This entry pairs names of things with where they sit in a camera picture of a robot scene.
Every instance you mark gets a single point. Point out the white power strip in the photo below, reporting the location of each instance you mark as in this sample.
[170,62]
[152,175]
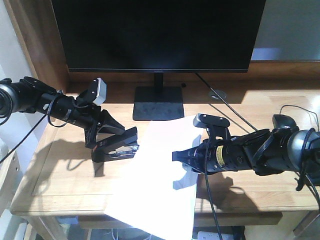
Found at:
[204,235]

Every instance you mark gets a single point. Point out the white paper sheet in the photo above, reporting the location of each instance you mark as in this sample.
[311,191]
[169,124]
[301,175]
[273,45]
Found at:
[158,195]

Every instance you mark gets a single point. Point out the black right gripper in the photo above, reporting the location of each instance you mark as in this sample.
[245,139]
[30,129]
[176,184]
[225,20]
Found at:
[229,156]

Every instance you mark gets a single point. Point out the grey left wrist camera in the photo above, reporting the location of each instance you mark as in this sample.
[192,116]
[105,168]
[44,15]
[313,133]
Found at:
[97,91]

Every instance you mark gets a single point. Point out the grey cushioned wooden chair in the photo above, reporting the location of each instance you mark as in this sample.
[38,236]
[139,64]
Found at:
[9,170]

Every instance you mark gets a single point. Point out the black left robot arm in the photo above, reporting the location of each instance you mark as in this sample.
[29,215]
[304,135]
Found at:
[21,97]

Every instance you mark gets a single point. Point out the black stapler with orange label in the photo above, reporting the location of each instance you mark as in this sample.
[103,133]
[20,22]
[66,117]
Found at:
[116,147]

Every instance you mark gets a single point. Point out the black computer mouse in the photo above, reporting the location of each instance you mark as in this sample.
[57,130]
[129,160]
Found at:
[281,121]

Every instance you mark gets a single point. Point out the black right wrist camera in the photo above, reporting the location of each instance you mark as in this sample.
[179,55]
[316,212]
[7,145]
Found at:
[205,120]

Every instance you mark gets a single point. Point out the wooden desk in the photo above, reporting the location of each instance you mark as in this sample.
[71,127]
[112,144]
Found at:
[60,179]

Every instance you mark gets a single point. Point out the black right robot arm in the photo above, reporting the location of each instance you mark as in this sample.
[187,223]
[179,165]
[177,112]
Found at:
[266,152]

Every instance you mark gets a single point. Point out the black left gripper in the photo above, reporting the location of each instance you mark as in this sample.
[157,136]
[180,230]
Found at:
[81,112]

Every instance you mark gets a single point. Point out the black computer monitor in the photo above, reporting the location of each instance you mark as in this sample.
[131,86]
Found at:
[158,36]

